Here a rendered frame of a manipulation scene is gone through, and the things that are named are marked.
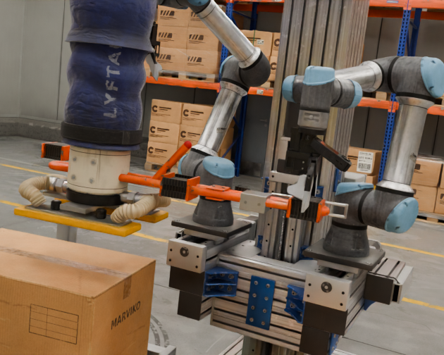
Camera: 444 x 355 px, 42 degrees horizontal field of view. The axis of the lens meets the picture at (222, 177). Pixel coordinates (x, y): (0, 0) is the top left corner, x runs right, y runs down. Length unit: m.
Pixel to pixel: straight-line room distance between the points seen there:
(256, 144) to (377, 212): 8.73
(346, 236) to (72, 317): 0.87
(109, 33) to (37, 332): 0.83
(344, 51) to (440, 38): 7.84
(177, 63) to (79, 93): 8.19
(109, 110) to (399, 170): 0.87
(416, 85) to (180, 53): 8.07
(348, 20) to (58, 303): 1.30
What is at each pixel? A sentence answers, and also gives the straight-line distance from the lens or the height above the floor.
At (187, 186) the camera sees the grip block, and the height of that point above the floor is 1.26.
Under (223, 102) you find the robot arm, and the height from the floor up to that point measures 1.47.
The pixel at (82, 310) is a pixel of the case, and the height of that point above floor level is 0.90.
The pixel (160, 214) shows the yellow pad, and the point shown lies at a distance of 1.72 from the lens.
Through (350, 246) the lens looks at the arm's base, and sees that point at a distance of 1.89.
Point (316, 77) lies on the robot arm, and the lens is 1.45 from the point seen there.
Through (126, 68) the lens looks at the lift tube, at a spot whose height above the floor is 1.54.
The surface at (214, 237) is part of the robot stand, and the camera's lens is 2.03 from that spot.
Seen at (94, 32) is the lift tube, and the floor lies 1.63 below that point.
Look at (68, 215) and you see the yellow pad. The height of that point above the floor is 1.14.
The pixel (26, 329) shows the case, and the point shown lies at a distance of 1.73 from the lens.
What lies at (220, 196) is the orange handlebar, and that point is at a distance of 1.51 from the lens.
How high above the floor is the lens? 1.52
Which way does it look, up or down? 9 degrees down
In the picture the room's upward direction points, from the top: 6 degrees clockwise
